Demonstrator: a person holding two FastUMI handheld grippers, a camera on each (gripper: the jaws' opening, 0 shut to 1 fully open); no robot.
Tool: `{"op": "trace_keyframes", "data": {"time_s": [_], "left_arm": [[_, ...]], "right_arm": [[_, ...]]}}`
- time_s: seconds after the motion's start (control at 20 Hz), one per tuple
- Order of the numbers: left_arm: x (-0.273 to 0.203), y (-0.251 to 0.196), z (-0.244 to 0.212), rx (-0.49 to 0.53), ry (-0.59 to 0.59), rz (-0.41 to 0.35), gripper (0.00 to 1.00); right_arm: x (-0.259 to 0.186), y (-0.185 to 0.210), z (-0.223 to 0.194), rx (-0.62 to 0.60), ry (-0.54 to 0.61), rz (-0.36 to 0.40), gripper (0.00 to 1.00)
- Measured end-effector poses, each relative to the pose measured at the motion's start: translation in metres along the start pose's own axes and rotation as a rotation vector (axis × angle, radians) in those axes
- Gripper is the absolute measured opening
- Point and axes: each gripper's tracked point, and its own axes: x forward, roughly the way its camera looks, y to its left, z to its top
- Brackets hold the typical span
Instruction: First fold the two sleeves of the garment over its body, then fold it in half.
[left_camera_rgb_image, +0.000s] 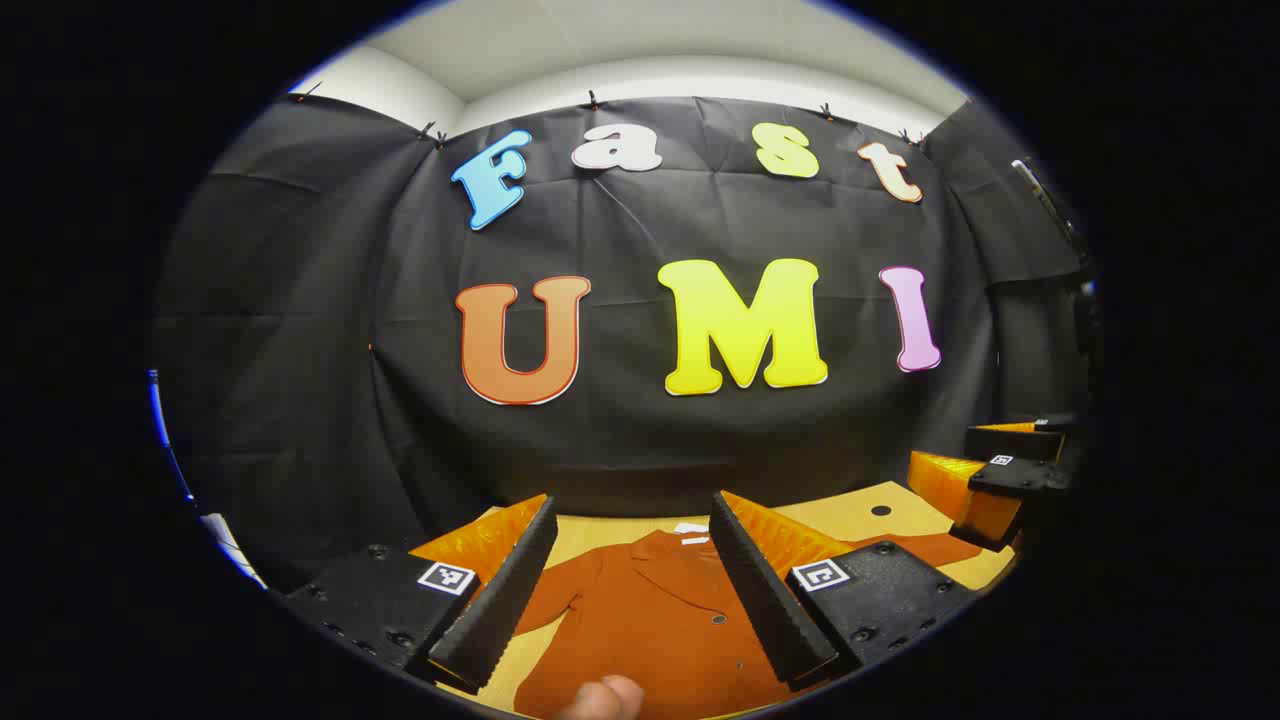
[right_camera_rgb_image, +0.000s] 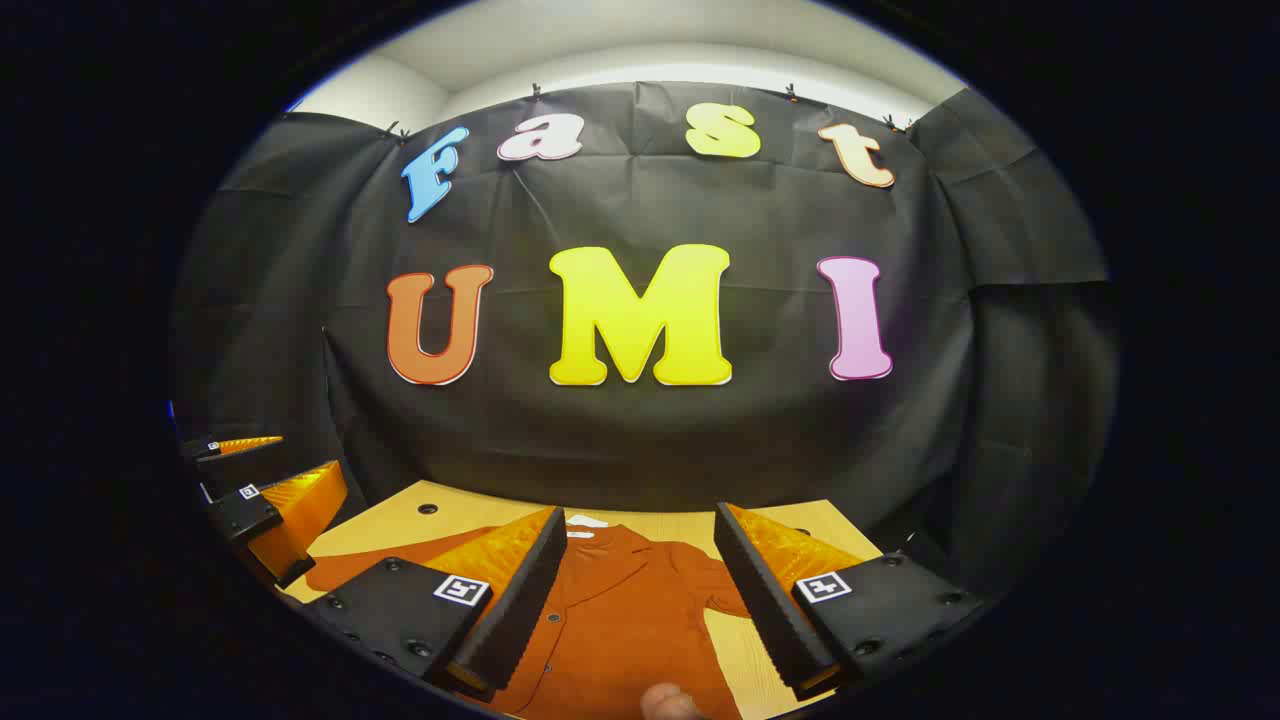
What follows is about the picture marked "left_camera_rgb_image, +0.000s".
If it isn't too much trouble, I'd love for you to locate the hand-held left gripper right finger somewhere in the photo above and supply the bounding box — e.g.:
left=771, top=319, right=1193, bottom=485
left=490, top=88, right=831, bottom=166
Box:
left=708, top=490, right=981, bottom=689

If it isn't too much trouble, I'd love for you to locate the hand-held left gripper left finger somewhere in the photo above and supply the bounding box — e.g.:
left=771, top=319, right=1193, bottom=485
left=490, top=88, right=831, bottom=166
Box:
left=283, top=493, right=559, bottom=694

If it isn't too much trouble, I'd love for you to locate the orange corduroy shirt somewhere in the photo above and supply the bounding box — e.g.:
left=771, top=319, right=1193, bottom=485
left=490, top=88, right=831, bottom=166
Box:
left=512, top=522, right=983, bottom=720

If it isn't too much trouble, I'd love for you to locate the grey metal pole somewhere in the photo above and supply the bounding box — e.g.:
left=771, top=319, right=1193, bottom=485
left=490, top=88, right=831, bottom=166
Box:
left=1010, top=158, right=1086, bottom=261

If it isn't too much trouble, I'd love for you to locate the white device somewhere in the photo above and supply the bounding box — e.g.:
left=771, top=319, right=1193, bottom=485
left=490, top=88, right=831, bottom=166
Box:
left=200, top=512, right=266, bottom=586

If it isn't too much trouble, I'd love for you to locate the black backdrop cloth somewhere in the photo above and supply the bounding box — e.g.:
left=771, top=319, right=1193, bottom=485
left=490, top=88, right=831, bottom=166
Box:
left=152, top=92, right=1096, bottom=591

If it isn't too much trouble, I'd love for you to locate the laptop with blue screen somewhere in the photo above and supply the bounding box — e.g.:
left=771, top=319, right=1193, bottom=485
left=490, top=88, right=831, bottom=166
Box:
left=148, top=368, right=196, bottom=503

